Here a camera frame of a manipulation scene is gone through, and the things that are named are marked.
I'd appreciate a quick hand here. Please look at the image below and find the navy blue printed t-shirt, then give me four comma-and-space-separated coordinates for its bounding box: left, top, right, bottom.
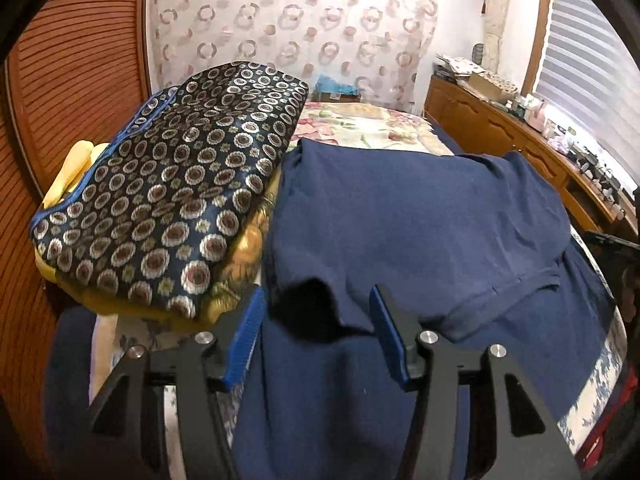
232, 140, 614, 479

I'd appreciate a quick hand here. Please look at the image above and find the gold patterned folded cloth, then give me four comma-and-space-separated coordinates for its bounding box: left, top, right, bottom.
35, 172, 281, 332

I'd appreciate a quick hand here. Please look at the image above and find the blue floral white quilt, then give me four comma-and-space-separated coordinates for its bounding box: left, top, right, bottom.
89, 228, 629, 480

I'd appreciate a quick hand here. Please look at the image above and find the dark circle-patterned folded cloth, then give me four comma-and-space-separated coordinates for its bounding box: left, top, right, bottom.
30, 61, 309, 320

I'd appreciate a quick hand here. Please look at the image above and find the zebra window blind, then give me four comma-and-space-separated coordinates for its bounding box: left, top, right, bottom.
534, 0, 639, 180

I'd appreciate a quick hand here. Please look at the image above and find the pink floral cream blanket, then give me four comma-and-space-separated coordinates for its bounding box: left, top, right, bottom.
288, 102, 454, 156

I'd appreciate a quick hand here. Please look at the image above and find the wooden sideboard cabinet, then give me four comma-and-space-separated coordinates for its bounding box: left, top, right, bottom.
424, 76, 638, 240

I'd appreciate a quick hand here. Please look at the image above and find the cardboard box on sideboard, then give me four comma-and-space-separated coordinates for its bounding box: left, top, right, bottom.
468, 72, 518, 104

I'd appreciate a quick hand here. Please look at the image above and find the blue item on box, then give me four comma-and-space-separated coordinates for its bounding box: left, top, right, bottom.
314, 75, 360, 103

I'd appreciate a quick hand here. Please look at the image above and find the yellow plush toy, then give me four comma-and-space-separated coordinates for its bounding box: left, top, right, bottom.
41, 140, 108, 208

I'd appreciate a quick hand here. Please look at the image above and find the sheer circle-patterned curtain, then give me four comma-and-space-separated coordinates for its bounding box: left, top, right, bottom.
146, 0, 437, 112

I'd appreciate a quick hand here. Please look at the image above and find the beige side curtain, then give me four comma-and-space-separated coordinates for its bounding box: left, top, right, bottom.
483, 0, 510, 73

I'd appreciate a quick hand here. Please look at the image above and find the brown louvered wardrobe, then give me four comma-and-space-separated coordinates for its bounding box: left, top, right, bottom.
1, 0, 150, 474

